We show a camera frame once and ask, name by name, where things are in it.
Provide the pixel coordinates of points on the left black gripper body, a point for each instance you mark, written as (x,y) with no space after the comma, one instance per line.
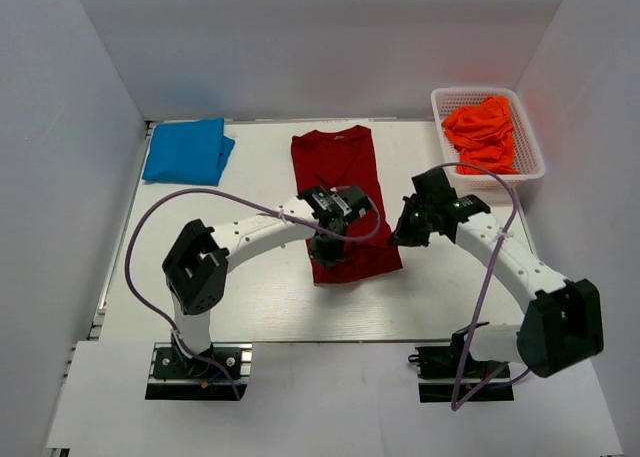
(345,227)

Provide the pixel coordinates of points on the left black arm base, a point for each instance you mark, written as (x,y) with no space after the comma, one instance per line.
(174,378)

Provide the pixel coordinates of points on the orange t-shirt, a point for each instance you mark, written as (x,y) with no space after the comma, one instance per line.
(483,135)

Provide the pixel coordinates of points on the white plastic basket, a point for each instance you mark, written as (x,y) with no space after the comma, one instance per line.
(528,159)

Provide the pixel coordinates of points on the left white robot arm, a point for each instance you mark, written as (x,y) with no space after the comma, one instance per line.
(200,259)

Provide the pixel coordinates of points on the folded blue t-shirt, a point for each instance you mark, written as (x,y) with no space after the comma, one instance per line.
(189,153)

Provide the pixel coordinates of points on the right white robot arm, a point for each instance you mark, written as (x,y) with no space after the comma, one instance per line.
(562,323)

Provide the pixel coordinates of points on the dark red t-shirt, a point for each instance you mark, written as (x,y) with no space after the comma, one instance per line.
(345,161)

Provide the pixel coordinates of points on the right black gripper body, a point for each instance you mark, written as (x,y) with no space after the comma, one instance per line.
(416,213)

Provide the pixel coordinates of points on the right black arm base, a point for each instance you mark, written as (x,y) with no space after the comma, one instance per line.
(436,371)

